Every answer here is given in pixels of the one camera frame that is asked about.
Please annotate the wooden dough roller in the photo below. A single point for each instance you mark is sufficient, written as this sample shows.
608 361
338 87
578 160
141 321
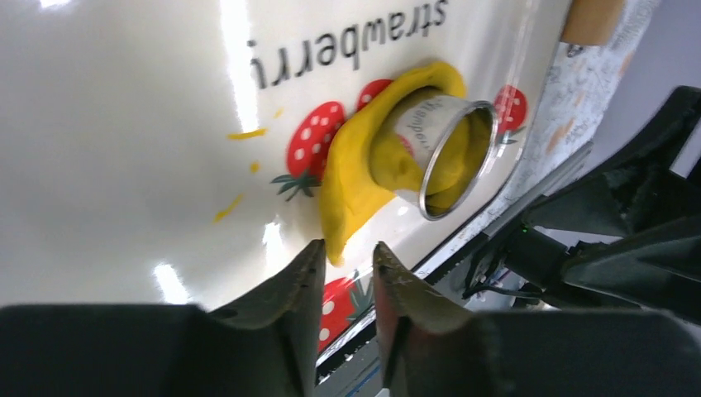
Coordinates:
592 22

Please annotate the strawberry print rectangular tray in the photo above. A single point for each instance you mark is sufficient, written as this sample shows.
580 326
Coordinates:
171 151

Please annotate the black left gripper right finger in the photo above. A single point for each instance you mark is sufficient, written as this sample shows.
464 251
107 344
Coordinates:
431 346

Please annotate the clear tape roll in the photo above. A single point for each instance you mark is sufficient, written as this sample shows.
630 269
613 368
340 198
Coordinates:
448 140

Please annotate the yellow dough piece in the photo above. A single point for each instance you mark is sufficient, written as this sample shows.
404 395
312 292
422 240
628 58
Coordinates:
363 162

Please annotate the floral tablecloth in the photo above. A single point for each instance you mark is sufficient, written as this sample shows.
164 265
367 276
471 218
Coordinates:
579 87

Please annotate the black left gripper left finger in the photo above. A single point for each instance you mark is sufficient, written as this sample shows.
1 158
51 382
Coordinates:
264 343

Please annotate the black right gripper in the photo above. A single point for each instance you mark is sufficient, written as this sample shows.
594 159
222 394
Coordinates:
627 234

